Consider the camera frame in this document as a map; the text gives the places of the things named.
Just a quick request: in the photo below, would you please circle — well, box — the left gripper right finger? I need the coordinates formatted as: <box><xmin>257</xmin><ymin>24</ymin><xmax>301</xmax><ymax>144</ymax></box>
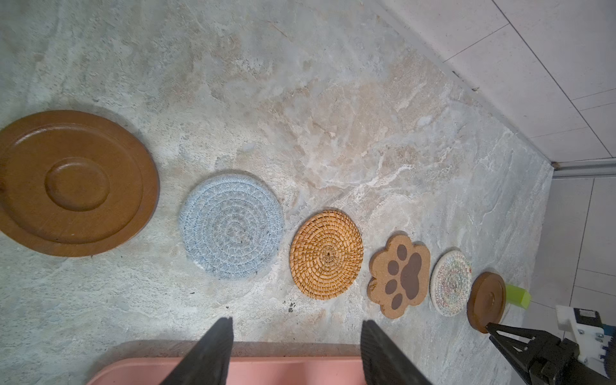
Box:
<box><xmin>360</xmin><ymin>320</ymin><xmax>431</xmax><ymax>385</ymax></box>

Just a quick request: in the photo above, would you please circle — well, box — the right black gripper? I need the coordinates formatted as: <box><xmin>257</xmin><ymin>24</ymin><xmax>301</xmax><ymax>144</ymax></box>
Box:
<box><xmin>487</xmin><ymin>322</ymin><xmax>611</xmax><ymax>384</ymax></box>

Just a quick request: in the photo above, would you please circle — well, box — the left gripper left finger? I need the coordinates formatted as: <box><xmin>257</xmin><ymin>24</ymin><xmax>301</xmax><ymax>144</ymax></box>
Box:
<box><xmin>160</xmin><ymin>317</ymin><xmax>234</xmax><ymax>385</ymax></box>

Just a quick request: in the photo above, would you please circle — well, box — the dark wooden coaster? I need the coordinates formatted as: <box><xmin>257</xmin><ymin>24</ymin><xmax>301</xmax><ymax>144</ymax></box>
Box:
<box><xmin>467</xmin><ymin>271</ymin><xmax>506</xmax><ymax>334</ymax></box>
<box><xmin>1</xmin><ymin>110</ymin><xmax>160</xmax><ymax>257</ymax></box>

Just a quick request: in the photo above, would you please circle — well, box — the cork paw coaster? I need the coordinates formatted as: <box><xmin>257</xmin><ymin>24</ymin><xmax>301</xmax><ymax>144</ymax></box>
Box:
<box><xmin>367</xmin><ymin>233</ymin><xmax>431</xmax><ymax>319</ymax></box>

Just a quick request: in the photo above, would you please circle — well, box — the white multicolour woven coaster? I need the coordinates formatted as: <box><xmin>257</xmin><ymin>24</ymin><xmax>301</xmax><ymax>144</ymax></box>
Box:
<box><xmin>430</xmin><ymin>250</ymin><xmax>472</xmax><ymax>317</ymax></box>

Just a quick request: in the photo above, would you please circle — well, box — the rattan woven coaster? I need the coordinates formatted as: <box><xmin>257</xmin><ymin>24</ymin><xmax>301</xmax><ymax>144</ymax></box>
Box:
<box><xmin>289</xmin><ymin>210</ymin><xmax>364</xmax><ymax>301</ymax></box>

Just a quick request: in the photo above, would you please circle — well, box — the blue woven coaster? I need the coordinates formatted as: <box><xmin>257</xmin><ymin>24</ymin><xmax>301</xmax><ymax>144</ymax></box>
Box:
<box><xmin>179</xmin><ymin>172</ymin><xmax>284</xmax><ymax>280</ymax></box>

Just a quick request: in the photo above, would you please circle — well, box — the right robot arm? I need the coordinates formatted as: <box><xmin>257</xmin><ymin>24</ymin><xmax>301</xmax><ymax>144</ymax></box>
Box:
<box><xmin>486</xmin><ymin>306</ymin><xmax>615</xmax><ymax>384</ymax></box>

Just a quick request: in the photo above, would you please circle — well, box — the small green cube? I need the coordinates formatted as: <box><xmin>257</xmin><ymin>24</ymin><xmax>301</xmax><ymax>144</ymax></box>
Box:
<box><xmin>505</xmin><ymin>284</ymin><xmax>532</xmax><ymax>310</ymax></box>

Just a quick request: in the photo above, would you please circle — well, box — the pink silicone tray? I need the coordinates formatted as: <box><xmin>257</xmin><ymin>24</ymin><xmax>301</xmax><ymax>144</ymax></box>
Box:
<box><xmin>89</xmin><ymin>356</ymin><xmax>366</xmax><ymax>384</ymax></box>

